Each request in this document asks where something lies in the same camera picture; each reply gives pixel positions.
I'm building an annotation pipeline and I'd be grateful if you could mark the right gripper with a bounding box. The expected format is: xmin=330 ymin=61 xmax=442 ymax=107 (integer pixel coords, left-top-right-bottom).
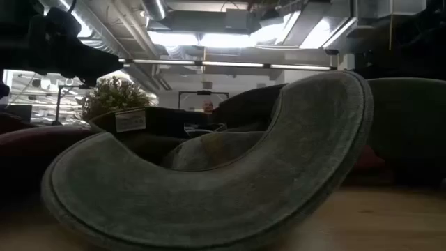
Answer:
xmin=365 ymin=47 xmax=424 ymax=79

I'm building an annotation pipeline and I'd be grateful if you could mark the long ceiling light bar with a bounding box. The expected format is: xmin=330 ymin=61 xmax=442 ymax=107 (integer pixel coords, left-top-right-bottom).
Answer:
xmin=118 ymin=58 xmax=338 ymax=72

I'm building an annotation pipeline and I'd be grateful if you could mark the light grey baseball cap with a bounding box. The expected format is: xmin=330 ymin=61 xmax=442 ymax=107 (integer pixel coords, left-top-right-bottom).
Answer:
xmin=40 ymin=68 xmax=376 ymax=251

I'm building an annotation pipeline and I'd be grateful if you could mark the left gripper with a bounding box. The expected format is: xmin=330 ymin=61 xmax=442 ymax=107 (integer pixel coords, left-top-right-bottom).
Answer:
xmin=36 ymin=6 xmax=125 ymax=74

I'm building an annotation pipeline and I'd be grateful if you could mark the green potted plant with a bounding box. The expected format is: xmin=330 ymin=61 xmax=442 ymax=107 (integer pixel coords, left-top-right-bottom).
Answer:
xmin=81 ymin=75 xmax=154 ymax=123

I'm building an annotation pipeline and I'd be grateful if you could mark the grey ceiling equipment box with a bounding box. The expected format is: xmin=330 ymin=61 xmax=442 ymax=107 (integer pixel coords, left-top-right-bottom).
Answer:
xmin=224 ymin=8 xmax=261 ymax=32

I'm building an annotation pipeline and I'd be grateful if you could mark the black metal stand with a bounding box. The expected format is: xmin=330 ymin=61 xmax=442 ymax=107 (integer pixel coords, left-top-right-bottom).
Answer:
xmin=52 ymin=84 xmax=92 ymax=126

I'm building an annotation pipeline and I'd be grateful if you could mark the corrugated silver air duct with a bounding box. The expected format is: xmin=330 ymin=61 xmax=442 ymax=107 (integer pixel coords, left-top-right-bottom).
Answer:
xmin=38 ymin=0 xmax=130 ymax=59

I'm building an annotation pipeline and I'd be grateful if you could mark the black rectangular frame stand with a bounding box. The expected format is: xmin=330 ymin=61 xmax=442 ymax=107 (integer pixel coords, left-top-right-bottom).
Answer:
xmin=178 ymin=90 xmax=230 ymax=109

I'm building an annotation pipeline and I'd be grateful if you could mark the smooth silver air duct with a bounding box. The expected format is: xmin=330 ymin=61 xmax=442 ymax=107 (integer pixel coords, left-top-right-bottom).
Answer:
xmin=141 ymin=0 xmax=167 ymax=21

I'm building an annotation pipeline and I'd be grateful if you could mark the dark grey-green baseball cap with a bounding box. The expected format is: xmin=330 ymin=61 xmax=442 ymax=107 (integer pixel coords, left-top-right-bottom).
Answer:
xmin=367 ymin=77 xmax=446 ymax=191

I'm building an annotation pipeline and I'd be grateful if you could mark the black computer monitor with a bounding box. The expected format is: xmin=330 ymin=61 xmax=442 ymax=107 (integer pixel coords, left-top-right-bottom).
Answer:
xmin=0 ymin=104 xmax=33 ymax=122

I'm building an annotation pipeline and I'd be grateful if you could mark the maroon baseball cap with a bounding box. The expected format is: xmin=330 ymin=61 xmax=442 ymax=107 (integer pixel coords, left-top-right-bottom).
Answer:
xmin=0 ymin=112 xmax=93 ymax=199
xmin=353 ymin=144 xmax=386 ymax=174

